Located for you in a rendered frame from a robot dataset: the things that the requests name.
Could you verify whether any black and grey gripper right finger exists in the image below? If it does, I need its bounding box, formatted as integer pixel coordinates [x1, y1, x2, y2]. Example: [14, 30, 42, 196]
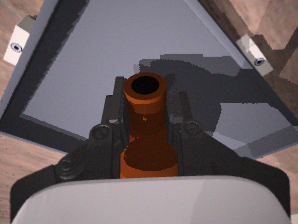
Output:
[164, 74, 291, 220]

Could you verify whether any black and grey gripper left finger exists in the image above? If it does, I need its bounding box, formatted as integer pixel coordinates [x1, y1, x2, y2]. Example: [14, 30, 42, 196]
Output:
[10, 76, 131, 224]

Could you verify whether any brown bottle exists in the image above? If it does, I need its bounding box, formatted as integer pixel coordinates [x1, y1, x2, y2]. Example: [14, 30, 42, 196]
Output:
[120, 72, 178, 179]

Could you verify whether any grey tray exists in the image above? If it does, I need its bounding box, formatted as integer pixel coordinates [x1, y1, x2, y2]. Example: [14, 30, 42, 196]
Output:
[0, 0, 298, 160]

